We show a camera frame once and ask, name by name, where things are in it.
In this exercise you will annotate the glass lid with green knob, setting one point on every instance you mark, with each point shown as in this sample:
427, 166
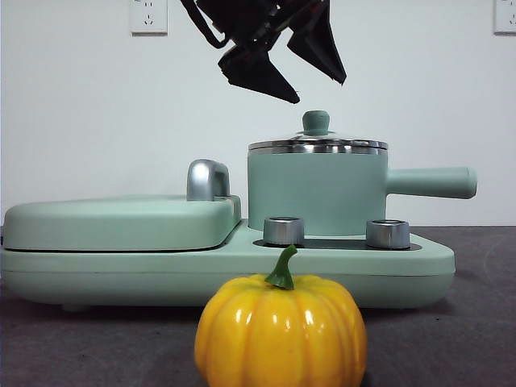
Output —
315, 123

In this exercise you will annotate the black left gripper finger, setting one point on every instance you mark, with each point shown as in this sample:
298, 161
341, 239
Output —
322, 52
258, 72

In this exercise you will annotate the white wall socket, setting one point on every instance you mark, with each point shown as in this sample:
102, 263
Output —
506, 16
149, 18

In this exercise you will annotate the mint green cooker base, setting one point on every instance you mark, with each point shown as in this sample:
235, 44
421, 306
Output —
121, 278

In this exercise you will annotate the mint green griddle cover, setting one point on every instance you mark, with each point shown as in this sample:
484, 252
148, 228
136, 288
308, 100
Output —
113, 221

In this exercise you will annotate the yellow toy pumpkin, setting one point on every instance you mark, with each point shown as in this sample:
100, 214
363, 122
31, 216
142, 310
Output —
282, 334

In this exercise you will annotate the silver control knob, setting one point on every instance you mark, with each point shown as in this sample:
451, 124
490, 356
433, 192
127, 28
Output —
282, 231
388, 234

